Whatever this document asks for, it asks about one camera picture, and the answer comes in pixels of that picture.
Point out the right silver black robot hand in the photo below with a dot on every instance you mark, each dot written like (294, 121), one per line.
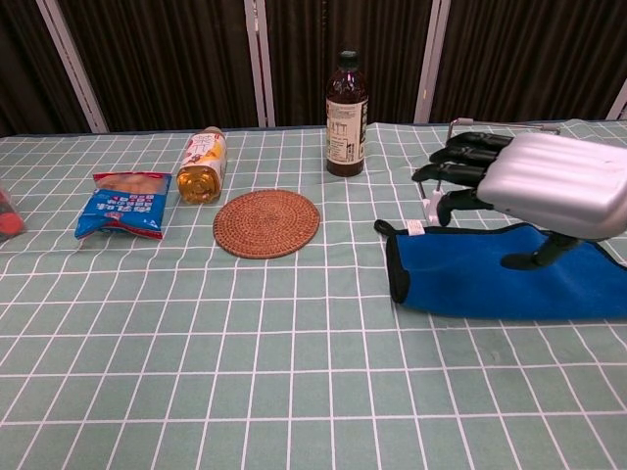
(553, 186)

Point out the dark glass bottle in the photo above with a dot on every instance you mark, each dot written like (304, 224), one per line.
(347, 127)

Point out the round woven coaster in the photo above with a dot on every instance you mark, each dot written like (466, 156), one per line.
(267, 224)

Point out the green checked tablecloth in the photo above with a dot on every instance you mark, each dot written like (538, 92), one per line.
(245, 352)

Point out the yellow tea bottle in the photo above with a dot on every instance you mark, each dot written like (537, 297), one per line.
(201, 166)

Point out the blue snack bag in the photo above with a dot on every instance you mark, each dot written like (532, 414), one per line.
(122, 205)

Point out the clear pack of red items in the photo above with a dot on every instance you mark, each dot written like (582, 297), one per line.
(10, 220)

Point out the grey partition post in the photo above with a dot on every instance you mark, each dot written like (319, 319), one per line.
(73, 68)
(259, 63)
(618, 103)
(432, 63)

